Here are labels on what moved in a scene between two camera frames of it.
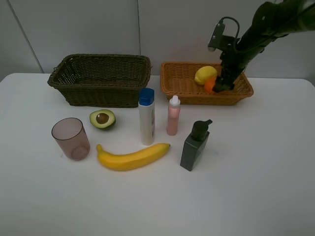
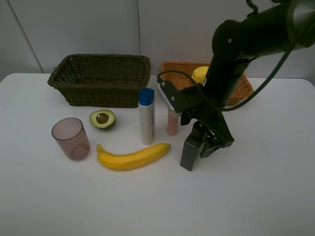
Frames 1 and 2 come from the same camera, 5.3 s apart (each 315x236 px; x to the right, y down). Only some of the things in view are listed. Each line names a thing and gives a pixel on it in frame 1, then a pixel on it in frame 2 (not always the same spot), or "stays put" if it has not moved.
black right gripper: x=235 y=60 → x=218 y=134
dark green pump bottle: x=195 y=144 stays put
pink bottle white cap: x=173 y=115 stays put
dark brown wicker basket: x=102 y=80 stays put
